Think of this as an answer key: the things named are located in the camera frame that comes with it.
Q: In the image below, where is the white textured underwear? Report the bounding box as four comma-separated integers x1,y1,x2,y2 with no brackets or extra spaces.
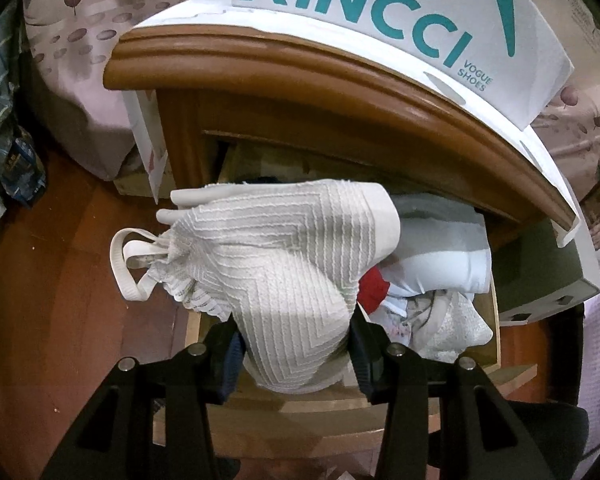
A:
110,177,403,396

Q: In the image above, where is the leaf print bedsheet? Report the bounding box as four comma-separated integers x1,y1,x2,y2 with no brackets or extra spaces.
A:
22,0,600,441

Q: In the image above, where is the white paper bag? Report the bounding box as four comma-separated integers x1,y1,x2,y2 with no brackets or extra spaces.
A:
126,91,170,206

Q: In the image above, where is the white lace cloth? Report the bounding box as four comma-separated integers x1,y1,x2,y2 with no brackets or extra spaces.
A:
415,292,493,363

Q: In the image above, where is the floral print cloth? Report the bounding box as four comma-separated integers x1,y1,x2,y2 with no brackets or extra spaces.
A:
375,295,431,346

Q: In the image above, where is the red underwear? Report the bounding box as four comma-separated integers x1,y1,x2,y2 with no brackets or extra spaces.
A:
357,267,392,311

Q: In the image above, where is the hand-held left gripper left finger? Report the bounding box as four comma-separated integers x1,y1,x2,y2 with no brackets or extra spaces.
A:
42,320,247,480

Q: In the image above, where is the pale grey underwear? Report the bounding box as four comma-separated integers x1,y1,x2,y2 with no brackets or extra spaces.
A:
390,195,493,297

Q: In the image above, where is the white shoe box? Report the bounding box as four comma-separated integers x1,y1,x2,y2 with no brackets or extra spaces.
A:
231,0,576,131

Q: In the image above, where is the grey box lid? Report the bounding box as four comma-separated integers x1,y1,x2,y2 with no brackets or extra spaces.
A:
494,217,600,326

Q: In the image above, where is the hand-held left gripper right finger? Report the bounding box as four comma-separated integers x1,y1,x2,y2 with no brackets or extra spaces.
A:
347,311,561,480

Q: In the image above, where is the blue packet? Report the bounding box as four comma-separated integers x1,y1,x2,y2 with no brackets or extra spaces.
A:
0,127,47,206

